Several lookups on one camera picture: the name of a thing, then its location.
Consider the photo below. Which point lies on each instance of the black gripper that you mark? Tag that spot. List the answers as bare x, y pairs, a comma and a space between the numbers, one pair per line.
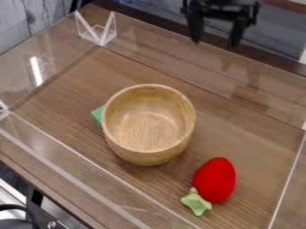
241, 11

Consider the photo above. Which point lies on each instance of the red plush strawberry toy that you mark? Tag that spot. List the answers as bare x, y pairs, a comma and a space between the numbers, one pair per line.
211, 185

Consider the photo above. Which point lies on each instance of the wooden bowl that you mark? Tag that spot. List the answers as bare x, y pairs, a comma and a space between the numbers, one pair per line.
149, 121

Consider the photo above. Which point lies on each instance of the green foam block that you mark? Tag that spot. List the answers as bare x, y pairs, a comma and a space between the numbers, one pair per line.
96, 116

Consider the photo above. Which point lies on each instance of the clear acrylic corner bracket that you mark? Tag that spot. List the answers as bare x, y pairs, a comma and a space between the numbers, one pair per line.
98, 34

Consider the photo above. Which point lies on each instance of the black table frame bracket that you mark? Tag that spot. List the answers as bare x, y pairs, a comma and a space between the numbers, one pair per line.
42, 219

